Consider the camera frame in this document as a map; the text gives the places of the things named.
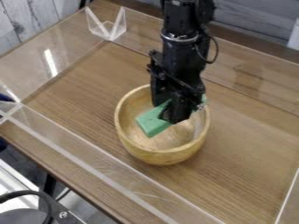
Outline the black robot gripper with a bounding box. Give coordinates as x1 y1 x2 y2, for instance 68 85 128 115
148 31 206 124

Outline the green rectangular block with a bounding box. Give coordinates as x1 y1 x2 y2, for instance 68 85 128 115
134 94 208 138

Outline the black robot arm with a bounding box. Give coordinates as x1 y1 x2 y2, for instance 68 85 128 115
146 0 217 124

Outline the brown wooden bowl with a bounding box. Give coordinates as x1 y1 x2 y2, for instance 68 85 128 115
114 85 210 165

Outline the blue object at edge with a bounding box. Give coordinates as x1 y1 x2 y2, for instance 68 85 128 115
0 93 14 102

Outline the clear acrylic corner bracket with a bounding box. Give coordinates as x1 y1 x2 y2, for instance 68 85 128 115
85 7 126 42

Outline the clear acrylic tray wall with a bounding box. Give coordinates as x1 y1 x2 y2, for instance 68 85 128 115
0 2 299 224

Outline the black metal base plate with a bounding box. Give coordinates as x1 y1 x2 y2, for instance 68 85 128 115
0 192 86 224

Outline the black cable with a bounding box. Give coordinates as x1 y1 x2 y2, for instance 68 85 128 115
0 190 53 224

